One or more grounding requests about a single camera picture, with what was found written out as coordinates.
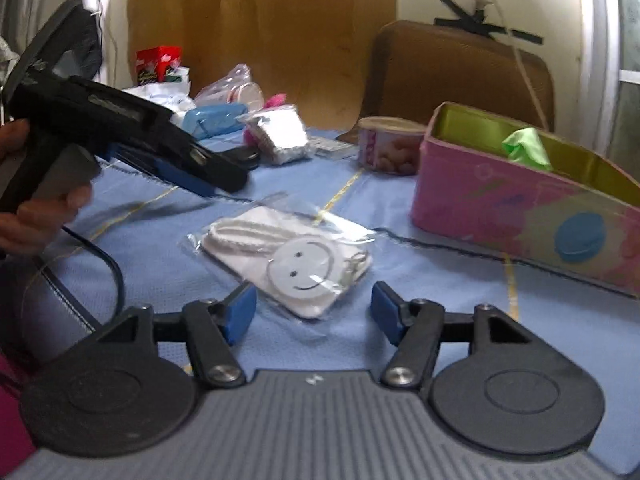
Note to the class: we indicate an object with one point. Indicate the pink storage box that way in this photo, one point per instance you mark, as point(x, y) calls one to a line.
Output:
point(580, 216)

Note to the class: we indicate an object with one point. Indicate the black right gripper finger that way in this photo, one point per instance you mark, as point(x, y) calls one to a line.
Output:
point(220, 167)

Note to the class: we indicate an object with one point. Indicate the blue plastic case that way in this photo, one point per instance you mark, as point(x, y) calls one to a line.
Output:
point(205, 122)

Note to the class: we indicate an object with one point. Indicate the pink fluffy sock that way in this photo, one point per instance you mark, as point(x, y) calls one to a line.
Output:
point(274, 101)

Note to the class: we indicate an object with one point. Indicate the brown chair back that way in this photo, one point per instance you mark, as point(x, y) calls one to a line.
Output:
point(415, 67)

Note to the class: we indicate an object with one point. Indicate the black flat pouch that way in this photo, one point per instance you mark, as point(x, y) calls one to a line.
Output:
point(245, 156)

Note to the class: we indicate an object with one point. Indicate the barcode paper packet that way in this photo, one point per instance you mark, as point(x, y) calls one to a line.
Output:
point(331, 148)

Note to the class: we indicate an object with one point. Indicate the right gripper own blue-tipped finger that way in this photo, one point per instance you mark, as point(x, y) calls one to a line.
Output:
point(137, 380)
point(488, 380)

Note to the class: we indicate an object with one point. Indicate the red tin box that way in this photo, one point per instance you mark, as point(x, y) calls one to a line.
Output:
point(157, 64)

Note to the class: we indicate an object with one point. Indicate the blue table cloth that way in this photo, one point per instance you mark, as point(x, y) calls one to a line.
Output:
point(287, 333)

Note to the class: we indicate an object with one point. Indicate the smiley keychain plastic bag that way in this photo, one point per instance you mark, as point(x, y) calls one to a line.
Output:
point(305, 261)

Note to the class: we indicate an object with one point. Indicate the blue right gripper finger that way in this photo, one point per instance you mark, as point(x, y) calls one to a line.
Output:
point(150, 161)

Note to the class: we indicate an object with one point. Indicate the paper snack cup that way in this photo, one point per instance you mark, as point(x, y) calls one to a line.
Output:
point(390, 145)

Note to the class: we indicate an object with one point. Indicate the light green cloth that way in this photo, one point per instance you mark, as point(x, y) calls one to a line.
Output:
point(524, 147)

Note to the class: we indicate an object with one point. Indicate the cotton swabs bag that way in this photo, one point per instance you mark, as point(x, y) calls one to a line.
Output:
point(280, 134)

